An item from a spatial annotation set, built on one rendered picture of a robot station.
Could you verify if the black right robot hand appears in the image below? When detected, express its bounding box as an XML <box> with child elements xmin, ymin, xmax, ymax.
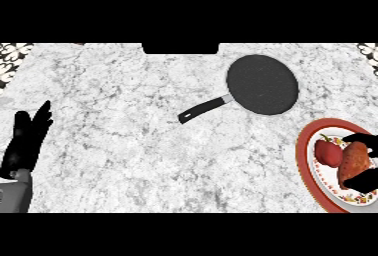
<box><xmin>341</xmin><ymin>132</ymin><xmax>378</xmax><ymax>195</ymax></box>

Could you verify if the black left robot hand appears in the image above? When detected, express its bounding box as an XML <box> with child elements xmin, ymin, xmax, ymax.
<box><xmin>0</xmin><ymin>100</ymin><xmax>55</xmax><ymax>183</ymax></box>

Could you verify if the red-rimmed patterned plate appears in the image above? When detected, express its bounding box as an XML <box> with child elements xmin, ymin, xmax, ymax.
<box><xmin>294</xmin><ymin>117</ymin><xmax>378</xmax><ymax>214</ymax></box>

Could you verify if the orange sweet potato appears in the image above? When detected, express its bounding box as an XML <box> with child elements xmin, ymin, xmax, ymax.
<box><xmin>337</xmin><ymin>141</ymin><xmax>377</xmax><ymax>190</ymax></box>

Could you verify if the black frying pan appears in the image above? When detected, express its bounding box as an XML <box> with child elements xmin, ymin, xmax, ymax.
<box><xmin>177</xmin><ymin>54</ymin><xmax>300</xmax><ymax>125</ymax></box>

